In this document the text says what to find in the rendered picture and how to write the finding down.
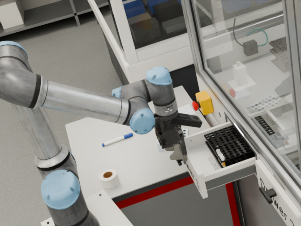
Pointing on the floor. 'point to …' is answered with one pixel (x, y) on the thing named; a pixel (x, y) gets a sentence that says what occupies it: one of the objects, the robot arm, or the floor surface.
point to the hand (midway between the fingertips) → (184, 156)
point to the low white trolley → (148, 175)
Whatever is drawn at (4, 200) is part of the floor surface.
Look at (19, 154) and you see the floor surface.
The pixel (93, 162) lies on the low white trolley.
